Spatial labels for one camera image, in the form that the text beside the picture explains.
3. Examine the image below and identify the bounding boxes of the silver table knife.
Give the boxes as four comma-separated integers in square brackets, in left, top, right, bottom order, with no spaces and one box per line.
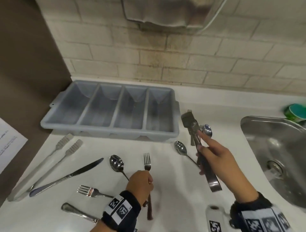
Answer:
[29,158,104,198]

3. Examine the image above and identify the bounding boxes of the silver cutlery handle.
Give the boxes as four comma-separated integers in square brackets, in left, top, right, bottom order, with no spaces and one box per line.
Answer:
[61,202,99,224]

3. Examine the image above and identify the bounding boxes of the white plastic tongs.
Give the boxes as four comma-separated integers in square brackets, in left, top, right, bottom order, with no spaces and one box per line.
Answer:
[7,134,84,203]

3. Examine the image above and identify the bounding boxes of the black left wristband with markers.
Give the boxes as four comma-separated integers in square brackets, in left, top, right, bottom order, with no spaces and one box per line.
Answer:
[100,190,142,232]

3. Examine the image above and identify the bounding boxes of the white wrist-mounted device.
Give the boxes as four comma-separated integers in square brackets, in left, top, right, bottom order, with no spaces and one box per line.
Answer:
[205,205,230,232]

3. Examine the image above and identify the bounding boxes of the grey hanging towel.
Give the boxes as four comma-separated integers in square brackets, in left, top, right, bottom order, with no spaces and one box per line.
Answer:
[120,0,228,32]

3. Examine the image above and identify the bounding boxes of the black wristband with markers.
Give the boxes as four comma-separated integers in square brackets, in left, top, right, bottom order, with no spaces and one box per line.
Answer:
[100,190,142,232]
[230,191,293,232]

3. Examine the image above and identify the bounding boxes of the sink drain strainer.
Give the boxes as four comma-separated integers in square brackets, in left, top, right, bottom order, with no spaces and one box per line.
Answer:
[266,160,285,178]

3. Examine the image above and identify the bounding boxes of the black right wristband with markers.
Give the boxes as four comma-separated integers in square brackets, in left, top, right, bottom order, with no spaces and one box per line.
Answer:
[230,191,293,232]

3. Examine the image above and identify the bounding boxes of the silver spoon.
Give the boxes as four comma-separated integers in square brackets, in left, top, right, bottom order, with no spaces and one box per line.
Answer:
[109,155,130,181]
[199,123,213,139]
[174,140,201,168]

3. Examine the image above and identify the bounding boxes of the person's left hand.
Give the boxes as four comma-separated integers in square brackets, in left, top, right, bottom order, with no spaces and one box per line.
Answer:
[125,170,155,207]

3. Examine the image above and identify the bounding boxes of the white paper sheet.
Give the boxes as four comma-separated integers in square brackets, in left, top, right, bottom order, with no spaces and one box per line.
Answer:
[0,117,29,175]

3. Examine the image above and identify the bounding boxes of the stainless steel sink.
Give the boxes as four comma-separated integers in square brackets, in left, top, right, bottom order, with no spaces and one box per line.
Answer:
[240,116,306,209]

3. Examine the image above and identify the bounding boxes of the grey plastic cutlery tray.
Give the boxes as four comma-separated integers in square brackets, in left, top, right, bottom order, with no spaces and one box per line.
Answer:
[40,80,180,141]

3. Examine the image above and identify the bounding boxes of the green round container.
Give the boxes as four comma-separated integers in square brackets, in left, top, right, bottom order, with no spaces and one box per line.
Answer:
[284,103,306,124]

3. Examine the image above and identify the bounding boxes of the silver fork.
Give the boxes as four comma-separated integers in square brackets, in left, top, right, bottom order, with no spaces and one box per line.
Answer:
[187,109,196,146]
[143,153,154,221]
[77,185,114,199]

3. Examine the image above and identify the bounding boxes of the person's left forearm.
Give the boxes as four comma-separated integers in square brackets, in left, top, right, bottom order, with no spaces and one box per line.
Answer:
[89,219,113,232]

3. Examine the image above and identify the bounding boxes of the person's right hand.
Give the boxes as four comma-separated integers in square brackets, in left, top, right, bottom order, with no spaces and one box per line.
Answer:
[196,131,259,204]

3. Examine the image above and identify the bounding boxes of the metal tongs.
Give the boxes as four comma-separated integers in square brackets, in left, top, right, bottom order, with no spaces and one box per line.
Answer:
[181,112,223,193]

